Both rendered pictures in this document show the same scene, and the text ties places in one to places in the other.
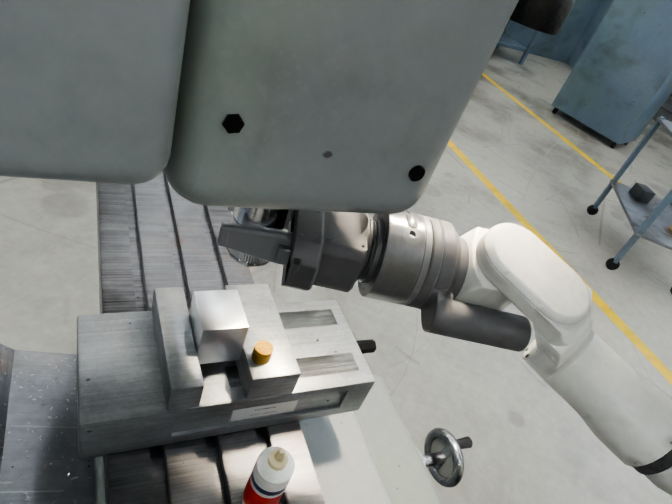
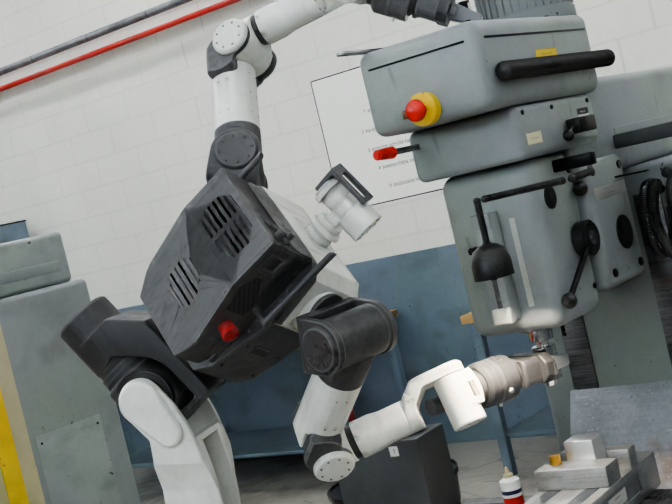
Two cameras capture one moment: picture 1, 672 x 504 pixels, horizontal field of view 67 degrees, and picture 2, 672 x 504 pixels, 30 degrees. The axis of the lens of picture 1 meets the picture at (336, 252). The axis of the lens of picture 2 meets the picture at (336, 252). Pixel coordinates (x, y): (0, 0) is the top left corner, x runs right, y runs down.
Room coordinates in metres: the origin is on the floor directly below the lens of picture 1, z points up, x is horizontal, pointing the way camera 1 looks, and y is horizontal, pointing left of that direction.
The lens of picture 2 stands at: (2.56, -1.05, 1.65)
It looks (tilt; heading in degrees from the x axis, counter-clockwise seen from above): 3 degrees down; 161
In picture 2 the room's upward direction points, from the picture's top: 13 degrees counter-clockwise
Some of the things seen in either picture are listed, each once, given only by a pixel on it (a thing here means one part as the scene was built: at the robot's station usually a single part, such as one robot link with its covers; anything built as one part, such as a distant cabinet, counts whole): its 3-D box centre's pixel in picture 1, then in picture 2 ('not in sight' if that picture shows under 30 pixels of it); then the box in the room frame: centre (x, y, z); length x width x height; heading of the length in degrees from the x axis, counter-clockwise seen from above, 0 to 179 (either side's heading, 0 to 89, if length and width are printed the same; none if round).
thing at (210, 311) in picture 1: (216, 326); (585, 452); (0.40, 0.10, 1.05); 0.06 x 0.05 x 0.06; 35
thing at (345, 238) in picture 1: (352, 248); (512, 375); (0.39, -0.01, 1.23); 0.13 x 0.12 x 0.10; 14
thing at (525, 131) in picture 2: not in sight; (506, 137); (0.35, 0.11, 1.68); 0.34 x 0.24 x 0.10; 124
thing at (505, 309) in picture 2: not in sight; (496, 267); (0.43, -0.02, 1.45); 0.04 x 0.04 x 0.21; 34
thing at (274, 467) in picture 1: (270, 477); (512, 492); (0.29, -0.02, 0.99); 0.04 x 0.04 x 0.11
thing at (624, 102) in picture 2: not in sight; (603, 125); (0.09, 0.49, 1.66); 0.80 x 0.23 x 0.20; 124
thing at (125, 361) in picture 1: (232, 356); (586, 487); (0.42, 0.07, 0.99); 0.35 x 0.15 x 0.11; 125
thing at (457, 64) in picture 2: not in sight; (483, 72); (0.36, 0.09, 1.81); 0.47 x 0.26 x 0.16; 124
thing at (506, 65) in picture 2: not in sight; (557, 64); (0.47, 0.19, 1.79); 0.45 x 0.04 x 0.04; 124
